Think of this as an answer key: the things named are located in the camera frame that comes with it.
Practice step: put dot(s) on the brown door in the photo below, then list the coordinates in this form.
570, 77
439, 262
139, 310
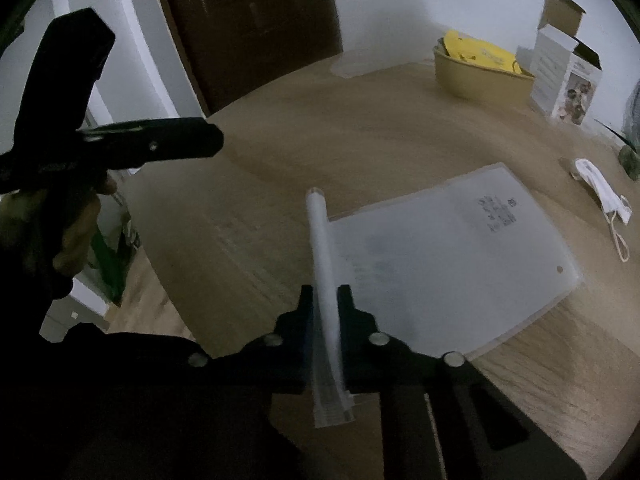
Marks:
250, 25

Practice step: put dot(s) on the white face mask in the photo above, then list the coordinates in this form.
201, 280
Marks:
602, 195

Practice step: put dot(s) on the brown paper bowl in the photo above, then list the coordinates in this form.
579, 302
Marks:
475, 82

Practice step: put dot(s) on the green bag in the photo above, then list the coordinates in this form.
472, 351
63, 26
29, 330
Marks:
112, 260

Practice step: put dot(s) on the small green figurine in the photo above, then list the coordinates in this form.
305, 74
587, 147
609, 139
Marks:
631, 160

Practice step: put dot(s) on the crumpled yellow bag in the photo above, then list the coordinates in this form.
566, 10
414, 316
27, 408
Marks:
480, 52

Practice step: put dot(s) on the white open cardboard box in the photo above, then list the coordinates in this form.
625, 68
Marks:
560, 75

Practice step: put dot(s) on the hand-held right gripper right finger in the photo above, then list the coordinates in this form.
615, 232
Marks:
352, 360

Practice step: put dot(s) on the translucent printed plastic pouch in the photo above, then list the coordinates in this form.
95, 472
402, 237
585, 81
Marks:
450, 250

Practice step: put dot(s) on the person's left hand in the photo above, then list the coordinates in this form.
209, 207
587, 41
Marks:
77, 230

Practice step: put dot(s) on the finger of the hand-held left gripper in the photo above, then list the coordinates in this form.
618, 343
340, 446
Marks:
175, 140
65, 70

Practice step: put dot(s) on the person's left forearm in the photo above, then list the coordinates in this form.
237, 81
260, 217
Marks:
35, 245

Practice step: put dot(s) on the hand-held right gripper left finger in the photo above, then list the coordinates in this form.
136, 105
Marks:
307, 350

